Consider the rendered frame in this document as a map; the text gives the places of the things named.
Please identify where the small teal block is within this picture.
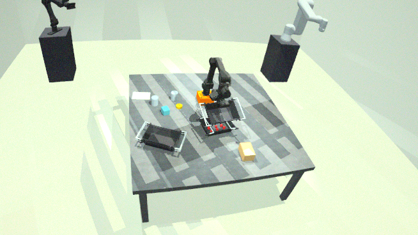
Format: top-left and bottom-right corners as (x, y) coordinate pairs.
(161, 105), (169, 116)

